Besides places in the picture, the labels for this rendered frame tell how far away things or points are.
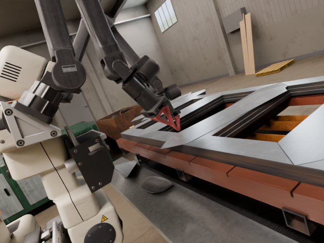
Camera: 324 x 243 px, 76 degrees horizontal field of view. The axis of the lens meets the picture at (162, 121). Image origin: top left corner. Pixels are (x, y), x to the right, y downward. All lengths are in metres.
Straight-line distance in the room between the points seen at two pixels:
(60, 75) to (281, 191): 0.57
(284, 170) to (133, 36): 12.10
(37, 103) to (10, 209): 3.04
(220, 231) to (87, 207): 0.42
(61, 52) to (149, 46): 12.14
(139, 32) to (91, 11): 12.04
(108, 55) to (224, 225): 0.59
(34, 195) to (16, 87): 2.83
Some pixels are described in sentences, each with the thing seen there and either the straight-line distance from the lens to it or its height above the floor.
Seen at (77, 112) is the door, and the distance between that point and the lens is 10.98.
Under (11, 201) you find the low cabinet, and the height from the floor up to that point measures 0.35.
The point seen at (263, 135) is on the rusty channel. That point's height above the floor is 0.72.
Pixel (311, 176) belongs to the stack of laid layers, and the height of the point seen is 0.84.
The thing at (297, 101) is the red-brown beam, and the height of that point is 0.78.
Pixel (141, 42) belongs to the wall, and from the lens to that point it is 12.53.
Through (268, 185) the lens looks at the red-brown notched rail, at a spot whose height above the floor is 0.83.
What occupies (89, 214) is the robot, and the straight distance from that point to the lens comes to 0.79.
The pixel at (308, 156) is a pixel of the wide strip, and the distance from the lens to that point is 0.58.
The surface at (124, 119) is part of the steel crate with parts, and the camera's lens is 4.11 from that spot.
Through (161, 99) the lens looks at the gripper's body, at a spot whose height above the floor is 1.08.
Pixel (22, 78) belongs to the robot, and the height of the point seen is 1.28.
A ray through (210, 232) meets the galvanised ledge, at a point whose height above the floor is 0.68.
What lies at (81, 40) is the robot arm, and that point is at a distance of 1.08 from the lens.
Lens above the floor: 1.15
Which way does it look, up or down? 12 degrees down
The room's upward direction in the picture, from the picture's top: 22 degrees counter-clockwise
